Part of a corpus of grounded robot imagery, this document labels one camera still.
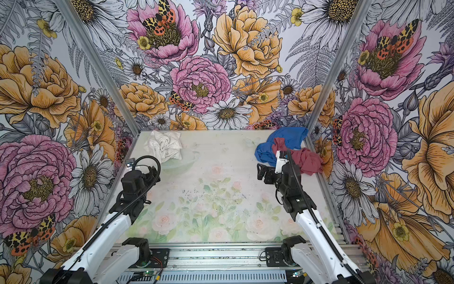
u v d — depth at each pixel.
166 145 1.08
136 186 0.62
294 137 1.15
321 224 0.48
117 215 0.54
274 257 0.74
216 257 0.76
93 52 0.84
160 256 0.73
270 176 0.70
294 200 0.56
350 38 0.80
